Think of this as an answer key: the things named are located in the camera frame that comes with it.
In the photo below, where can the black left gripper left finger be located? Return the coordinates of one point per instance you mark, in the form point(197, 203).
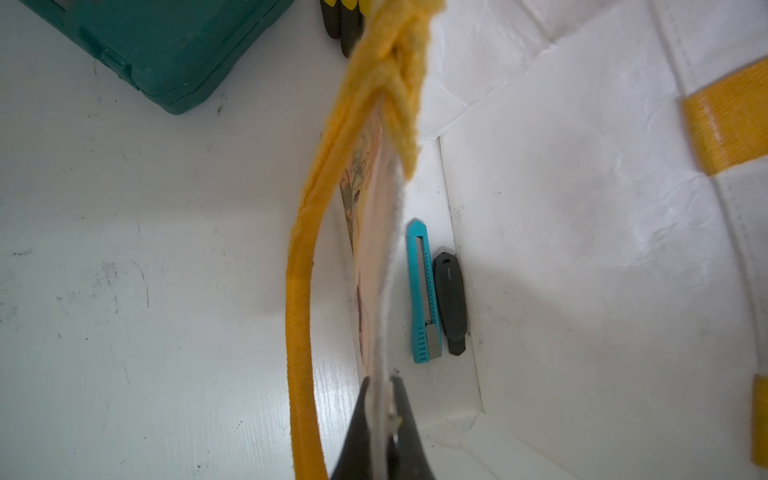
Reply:
point(354, 462)

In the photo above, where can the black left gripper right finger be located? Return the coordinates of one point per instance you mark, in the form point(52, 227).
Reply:
point(406, 456)

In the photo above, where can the black utility knife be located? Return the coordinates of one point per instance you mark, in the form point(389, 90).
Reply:
point(451, 301)

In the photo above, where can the white pouch with yellow handles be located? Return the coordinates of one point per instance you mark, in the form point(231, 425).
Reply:
point(615, 281)

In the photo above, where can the yellow grey work glove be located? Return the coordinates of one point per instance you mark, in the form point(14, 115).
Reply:
point(344, 20)

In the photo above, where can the green plastic tool case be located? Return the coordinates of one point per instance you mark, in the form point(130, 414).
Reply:
point(175, 52)

